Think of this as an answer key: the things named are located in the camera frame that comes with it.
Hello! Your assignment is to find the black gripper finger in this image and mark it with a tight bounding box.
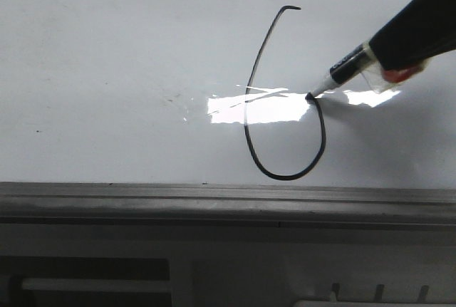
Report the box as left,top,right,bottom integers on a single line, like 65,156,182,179
369,0,455,70

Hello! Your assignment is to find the black white whiteboard marker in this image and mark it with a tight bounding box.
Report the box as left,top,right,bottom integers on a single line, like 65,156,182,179
309,43,375,98

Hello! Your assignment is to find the white whiteboard surface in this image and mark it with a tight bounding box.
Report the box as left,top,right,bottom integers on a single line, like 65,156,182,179
0,0,456,191

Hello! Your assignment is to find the white tray with slots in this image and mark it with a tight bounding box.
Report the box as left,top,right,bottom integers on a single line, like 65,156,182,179
291,262,455,306

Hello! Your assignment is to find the grey aluminium whiteboard frame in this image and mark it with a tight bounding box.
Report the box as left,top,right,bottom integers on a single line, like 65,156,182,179
1,182,455,228

